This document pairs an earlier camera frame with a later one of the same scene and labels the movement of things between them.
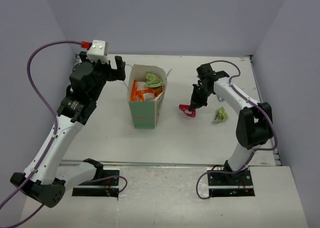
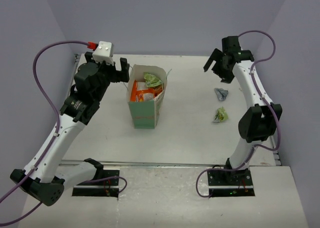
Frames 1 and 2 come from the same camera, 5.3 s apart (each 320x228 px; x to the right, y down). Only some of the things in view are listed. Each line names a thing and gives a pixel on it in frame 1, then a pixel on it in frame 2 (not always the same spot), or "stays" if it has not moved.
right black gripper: [194, 99] to [226, 76]
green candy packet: [152, 81] stays
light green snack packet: [220, 116] stays
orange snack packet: [140, 92] stays
